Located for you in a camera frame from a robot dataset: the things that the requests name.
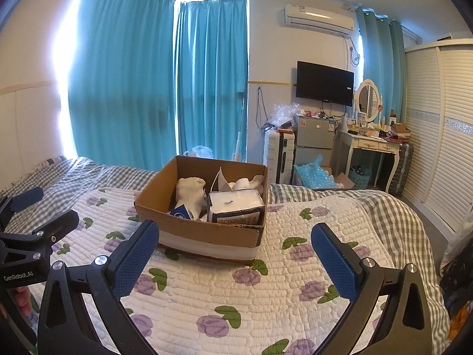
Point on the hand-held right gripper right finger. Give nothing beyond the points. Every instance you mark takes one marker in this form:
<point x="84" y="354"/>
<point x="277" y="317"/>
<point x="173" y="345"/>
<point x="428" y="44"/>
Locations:
<point x="338" y="264"/>

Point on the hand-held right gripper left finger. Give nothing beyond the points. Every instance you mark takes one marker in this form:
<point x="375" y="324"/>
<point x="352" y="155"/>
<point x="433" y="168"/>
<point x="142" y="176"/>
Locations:
<point x="135" y="262"/>

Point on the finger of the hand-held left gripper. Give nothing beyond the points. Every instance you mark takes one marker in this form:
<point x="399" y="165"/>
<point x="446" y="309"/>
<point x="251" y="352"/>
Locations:
<point x="26" y="198"/>
<point x="55" y="225"/>

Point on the blue white tissue packet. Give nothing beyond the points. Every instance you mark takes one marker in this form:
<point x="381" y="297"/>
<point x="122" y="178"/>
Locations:
<point x="181" y="212"/>

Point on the brown cardboard box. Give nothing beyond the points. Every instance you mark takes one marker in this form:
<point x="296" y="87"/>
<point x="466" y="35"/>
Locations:
<point x="207" y="236"/>

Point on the white socks with green bands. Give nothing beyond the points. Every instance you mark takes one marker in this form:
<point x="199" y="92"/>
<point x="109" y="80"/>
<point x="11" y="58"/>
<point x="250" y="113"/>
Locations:
<point x="190" y="192"/>

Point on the floral tissue pack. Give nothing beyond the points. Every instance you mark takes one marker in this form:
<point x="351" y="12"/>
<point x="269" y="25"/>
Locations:
<point x="236" y="207"/>

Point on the white tissue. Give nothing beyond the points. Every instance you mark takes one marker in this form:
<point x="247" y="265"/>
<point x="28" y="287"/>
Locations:
<point x="244" y="183"/>

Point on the person's left hand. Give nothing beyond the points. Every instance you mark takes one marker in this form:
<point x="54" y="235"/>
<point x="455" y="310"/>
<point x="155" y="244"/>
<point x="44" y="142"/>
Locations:
<point x="22" y="296"/>

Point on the teal basket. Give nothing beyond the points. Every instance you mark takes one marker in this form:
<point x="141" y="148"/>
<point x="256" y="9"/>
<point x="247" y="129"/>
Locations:
<point x="360" y="177"/>

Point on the blue bubble wrap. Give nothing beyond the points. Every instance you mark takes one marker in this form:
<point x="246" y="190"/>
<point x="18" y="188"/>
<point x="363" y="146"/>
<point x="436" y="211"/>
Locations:
<point x="314" y="175"/>

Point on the floral quilted blanket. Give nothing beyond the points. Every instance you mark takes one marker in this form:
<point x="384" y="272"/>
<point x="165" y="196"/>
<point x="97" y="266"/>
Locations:
<point x="221" y="303"/>

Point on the dark suitcase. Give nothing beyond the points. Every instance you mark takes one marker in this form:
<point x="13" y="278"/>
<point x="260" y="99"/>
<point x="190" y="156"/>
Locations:
<point x="402" y="166"/>

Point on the white suitcase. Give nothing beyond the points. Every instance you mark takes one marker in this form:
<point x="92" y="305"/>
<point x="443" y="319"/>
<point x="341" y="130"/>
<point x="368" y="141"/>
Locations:
<point x="279" y="155"/>

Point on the white dressing table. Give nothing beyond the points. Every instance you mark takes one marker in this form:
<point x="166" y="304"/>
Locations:
<point x="369" y="142"/>

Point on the white plastic bag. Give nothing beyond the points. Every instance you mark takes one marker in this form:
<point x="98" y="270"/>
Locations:
<point x="201" y="151"/>

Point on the grey mini fridge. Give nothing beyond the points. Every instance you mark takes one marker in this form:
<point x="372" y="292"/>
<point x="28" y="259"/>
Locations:
<point x="314" y="137"/>

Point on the wide teal curtain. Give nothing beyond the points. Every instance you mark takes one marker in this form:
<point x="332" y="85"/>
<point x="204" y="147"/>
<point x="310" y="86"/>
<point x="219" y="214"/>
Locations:
<point x="118" y="81"/>

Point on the small brown box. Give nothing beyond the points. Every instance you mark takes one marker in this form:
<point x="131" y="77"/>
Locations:
<point x="401" y="127"/>

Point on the clear plastic bag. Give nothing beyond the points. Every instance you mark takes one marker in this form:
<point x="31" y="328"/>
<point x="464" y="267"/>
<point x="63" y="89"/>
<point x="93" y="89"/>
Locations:
<point x="284" y="114"/>

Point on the white louvred wardrobe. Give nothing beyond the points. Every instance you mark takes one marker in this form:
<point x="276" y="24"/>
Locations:
<point x="439" y="137"/>

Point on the white oval mirror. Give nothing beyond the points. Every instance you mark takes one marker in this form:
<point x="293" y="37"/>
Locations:
<point x="366" y="100"/>

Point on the narrow teal curtain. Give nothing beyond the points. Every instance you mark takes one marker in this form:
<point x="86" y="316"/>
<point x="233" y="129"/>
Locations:
<point x="212" y="81"/>

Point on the teal curtain beside wardrobe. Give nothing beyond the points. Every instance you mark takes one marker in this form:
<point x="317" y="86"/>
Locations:
<point x="380" y="63"/>

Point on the white air conditioner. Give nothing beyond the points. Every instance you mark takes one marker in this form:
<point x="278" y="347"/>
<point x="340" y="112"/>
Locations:
<point x="317" y="18"/>

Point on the black wall television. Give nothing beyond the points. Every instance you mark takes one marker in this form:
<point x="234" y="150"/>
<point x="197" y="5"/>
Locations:
<point x="325" y="83"/>

